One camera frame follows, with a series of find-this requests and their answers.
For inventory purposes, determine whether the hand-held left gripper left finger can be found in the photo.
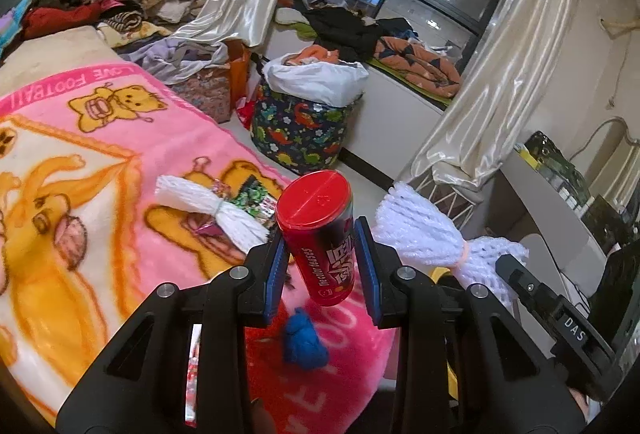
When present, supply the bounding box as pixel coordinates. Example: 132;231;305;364
55;230;291;434

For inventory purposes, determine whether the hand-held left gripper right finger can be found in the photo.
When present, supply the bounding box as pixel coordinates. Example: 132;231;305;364
352;215;586;434

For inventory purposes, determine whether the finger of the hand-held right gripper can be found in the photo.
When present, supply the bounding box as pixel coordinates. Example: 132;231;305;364
495;253;566;322

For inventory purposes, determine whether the red drink can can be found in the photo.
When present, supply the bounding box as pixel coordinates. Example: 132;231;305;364
275;169;357;307

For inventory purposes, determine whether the white foam fruit net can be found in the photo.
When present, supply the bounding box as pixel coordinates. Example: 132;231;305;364
374;181;530;310
154;174;271;250

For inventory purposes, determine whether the blue crumpled cloth ball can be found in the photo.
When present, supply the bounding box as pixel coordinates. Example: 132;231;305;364
282;307;331;370

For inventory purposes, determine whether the green snack wrapper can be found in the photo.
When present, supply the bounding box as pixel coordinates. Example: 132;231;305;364
231;178;278;220

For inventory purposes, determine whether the white desk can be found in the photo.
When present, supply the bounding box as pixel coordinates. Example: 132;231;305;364
492;149;611;305

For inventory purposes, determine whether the dark green box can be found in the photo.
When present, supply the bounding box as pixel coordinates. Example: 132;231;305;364
517;131;588;205

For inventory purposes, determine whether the dinosaur print storage bag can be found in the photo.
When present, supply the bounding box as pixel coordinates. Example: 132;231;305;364
250;84;358;175

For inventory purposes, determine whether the pink printed blanket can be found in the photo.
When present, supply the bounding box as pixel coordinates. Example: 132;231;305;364
0;64;401;434

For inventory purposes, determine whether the floral fabric box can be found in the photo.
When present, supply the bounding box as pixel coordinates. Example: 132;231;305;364
170;67;233;125

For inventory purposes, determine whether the white plastic bag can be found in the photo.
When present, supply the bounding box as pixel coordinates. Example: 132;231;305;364
262;56;370;105

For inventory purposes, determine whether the orange paper bag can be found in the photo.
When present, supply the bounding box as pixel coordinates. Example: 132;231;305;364
225;39;251;102

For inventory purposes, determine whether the orange patterned quilt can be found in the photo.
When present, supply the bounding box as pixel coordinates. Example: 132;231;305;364
372;36;463;99

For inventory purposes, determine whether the lavender cloth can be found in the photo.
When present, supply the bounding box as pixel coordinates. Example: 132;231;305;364
127;37;231;82

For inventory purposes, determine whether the black clothing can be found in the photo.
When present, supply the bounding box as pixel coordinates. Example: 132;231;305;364
305;7;383;62

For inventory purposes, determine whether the white cloth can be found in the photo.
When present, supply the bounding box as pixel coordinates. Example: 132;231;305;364
275;7;307;26

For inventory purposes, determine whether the beige blanket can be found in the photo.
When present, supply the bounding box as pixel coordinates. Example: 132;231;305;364
0;25;123;88

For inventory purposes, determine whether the white wire basket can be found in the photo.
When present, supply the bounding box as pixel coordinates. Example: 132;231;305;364
410;171;476;225

